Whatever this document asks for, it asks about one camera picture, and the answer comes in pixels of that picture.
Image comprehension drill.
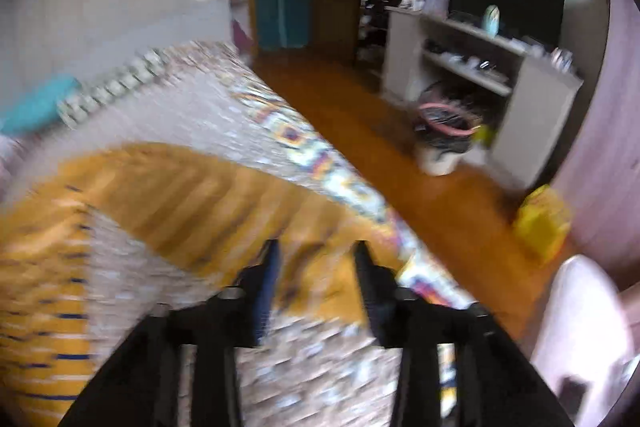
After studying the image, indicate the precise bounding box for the yellow striped knit sweater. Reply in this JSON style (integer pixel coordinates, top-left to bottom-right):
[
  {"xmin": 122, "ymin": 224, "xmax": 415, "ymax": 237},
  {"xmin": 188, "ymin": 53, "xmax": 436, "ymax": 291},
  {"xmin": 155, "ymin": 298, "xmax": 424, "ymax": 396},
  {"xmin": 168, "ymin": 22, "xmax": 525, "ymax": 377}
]
[{"xmin": 1, "ymin": 143, "xmax": 401, "ymax": 426}]

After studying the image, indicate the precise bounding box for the beige quilted bed cover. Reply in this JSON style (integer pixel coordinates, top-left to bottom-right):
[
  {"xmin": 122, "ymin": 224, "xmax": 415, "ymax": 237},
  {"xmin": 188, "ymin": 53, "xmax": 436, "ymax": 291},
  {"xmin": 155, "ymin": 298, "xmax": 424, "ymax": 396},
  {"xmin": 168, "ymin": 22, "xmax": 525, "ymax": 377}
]
[{"xmin": 1, "ymin": 42, "xmax": 471, "ymax": 426}]

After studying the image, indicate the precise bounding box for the yellow bag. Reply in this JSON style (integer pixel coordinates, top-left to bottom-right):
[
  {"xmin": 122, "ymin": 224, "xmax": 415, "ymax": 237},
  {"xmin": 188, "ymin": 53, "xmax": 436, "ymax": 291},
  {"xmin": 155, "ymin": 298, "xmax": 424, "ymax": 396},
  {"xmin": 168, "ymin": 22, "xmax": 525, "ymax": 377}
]
[{"xmin": 513, "ymin": 184, "xmax": 572, "ymax": 263}]

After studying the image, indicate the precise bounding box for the white waste bin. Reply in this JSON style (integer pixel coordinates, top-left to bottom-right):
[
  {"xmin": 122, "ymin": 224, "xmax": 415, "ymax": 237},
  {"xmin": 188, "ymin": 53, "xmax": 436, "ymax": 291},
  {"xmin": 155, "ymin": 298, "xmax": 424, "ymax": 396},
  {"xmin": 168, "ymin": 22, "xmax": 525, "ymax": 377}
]
[{"xmin": 413, "ymin": 102, "xmax": 478, "ymax": 176}]

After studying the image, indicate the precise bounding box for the white chair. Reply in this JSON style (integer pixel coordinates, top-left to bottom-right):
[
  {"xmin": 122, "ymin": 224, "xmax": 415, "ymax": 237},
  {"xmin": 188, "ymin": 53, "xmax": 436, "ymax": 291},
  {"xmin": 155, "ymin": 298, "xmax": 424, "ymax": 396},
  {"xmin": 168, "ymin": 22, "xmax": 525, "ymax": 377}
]
[{"xmin": 526, "ymin": 255, "xmax": 638, "ymax": 426}]

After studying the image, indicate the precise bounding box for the white tv cabinet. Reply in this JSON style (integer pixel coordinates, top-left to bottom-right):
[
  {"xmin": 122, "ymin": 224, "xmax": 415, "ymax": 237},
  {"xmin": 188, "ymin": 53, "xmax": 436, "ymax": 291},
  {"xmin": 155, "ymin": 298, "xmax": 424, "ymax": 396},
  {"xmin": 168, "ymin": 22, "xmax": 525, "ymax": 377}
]
[{"xmin": 382, "ymin": 8, "xmax": 582, "ymax": 191}]

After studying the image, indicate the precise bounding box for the green patterned bolster pillow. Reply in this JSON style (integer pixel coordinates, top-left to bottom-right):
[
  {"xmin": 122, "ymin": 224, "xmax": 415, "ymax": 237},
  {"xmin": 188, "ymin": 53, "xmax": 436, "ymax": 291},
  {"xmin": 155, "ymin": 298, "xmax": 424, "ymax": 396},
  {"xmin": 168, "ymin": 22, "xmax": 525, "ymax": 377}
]
[{"xmin": 58, "ymin": 49, "xmax": 168, "ymax": 128}]

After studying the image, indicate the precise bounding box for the teal cushion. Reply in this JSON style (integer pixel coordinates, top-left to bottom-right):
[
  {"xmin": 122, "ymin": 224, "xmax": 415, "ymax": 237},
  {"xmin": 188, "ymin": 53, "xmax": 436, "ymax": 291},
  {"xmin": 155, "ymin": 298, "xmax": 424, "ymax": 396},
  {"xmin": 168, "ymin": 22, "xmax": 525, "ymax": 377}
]
[{"xmin": 1, "ymin": 75, "xmax": 80, "ymax": 136}]

